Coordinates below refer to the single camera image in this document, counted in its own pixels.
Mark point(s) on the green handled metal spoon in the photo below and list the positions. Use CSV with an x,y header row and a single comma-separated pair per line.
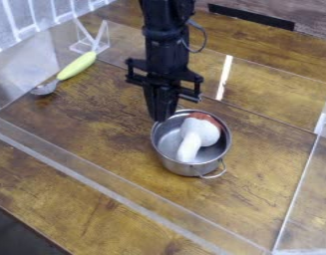
x,y
73,69

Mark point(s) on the silver metal pot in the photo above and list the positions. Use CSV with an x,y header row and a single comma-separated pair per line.
x,y
207,165

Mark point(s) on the white red toy mushroom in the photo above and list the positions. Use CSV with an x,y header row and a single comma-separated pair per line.
x,y
199,131

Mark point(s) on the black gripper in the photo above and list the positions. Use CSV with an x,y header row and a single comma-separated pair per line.
x,y
163,70

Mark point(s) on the clear acrylic stand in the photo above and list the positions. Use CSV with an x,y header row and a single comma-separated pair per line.
x,y
91,43

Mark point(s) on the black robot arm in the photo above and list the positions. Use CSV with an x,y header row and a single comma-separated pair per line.
x,y
166,20

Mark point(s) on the black strip on table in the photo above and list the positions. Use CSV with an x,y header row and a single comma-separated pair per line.
x,y
251,17

